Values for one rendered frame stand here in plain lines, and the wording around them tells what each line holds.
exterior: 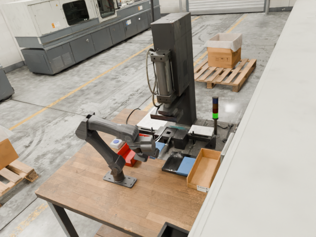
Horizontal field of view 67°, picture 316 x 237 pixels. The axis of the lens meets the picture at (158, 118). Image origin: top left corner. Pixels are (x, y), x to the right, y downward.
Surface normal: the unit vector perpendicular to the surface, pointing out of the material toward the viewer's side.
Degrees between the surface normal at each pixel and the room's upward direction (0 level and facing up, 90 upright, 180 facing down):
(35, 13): 90
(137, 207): 0
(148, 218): 0
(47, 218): 0
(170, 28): 90
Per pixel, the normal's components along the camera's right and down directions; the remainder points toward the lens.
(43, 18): 0.87, 0.16
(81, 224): -0.13, -0.84
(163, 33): -0.43, 0.53
